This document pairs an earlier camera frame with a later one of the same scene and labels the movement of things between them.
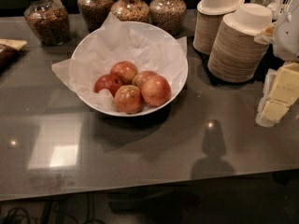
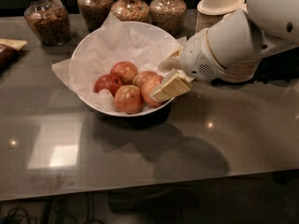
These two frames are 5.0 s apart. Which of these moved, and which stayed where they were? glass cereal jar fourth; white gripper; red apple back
Moved: white gripper
Stayed: glass cereal jar fourth; red apple back
